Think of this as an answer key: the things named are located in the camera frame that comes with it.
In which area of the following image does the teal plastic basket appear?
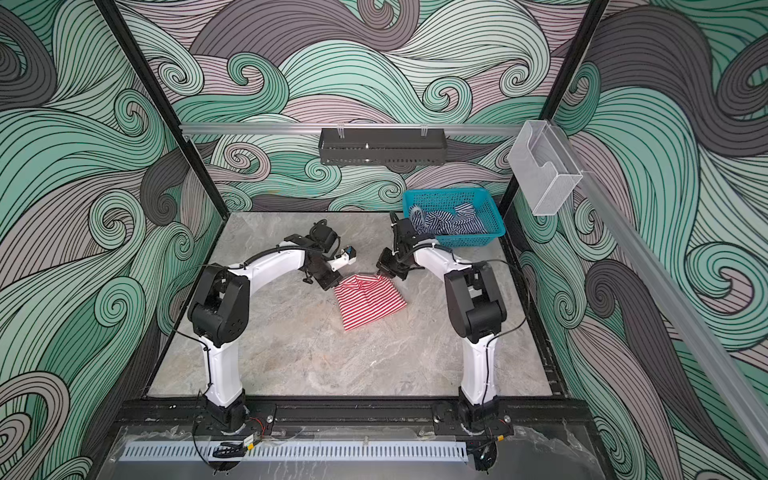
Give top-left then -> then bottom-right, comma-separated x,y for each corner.
402,188 -> 506,248

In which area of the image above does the red white striped tank top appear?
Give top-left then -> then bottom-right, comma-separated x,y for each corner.
334,274 -> 407,331

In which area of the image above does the navy white striped tank top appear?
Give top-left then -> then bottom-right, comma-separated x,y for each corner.
409,203 -> 487,236

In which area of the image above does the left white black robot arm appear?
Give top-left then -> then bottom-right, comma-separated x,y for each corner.
187,241 -> 356,415

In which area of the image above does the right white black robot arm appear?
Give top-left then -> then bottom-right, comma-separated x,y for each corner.
377,212 -> 507,423

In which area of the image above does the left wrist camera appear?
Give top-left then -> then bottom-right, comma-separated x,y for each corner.
327,246 -> 357,272

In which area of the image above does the black perforated wall tray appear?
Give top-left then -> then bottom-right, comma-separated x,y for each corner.
318,127 -> 448,168

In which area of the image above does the back aluminium rail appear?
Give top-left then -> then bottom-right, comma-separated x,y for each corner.
179,122 -> 522,137

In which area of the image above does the aluminium rail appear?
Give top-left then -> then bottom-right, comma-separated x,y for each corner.
545,121 -> 767,460
179,122 -> 522,137

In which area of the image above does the clear plastic wall bin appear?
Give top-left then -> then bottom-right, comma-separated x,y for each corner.
507,120 -> 583,217

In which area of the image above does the white slotted cable duct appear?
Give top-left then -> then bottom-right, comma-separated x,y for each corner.
117,440 -> 469,463

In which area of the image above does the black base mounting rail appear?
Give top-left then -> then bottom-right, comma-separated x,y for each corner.
110,396 -> 597,440

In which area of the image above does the left black frame post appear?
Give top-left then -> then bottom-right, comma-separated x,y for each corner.
94,0 -> 230,221

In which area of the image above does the black frame post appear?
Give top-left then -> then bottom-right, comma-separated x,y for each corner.
94,0 -> 230,221
495,0 -> 612,218

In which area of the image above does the right black frame post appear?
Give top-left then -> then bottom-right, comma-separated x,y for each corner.
495,0 -> 612,218

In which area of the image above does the right aluminium rail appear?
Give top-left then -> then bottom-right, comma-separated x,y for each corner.
545,121 -> 767,460

